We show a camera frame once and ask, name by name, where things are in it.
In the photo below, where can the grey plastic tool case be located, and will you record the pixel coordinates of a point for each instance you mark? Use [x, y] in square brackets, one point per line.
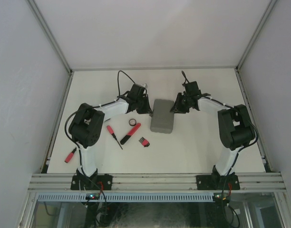
[162, 120]

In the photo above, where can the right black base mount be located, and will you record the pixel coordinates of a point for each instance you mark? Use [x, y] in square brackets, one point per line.
[210, 182]

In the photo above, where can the short red black screwdriver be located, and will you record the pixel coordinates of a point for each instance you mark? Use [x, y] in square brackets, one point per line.
[111, 131]

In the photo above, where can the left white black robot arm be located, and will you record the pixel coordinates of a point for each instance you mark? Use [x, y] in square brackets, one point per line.
[84, 126]

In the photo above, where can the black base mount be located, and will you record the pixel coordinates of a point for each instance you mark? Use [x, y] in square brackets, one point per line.
[96, 182]
[210, 182]

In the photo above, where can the aluminium front rail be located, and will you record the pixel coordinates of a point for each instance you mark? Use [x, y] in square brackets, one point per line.
[249, 182]

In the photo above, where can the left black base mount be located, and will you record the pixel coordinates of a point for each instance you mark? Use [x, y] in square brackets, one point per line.
[96, 182]

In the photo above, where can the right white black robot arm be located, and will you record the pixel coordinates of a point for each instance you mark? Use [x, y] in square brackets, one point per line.
[236, 132]

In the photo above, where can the red hex key set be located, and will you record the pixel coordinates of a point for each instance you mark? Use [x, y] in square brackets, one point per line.
[144, 142]

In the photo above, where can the red black utility knife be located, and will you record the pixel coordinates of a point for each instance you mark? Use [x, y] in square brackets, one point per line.
[130, 133]

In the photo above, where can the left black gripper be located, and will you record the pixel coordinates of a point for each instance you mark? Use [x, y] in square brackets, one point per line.
[147, 109]

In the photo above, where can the long red black screwdriver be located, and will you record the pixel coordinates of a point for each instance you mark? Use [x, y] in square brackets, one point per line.
[70, 155]

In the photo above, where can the blue slotted cable duct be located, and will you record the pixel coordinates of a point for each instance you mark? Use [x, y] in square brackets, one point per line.
[126, 197]

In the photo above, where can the black tape roll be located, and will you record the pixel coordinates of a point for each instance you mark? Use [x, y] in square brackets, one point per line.
[132, 122]

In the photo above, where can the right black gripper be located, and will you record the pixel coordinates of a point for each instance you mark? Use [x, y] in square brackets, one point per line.
[178, 109]

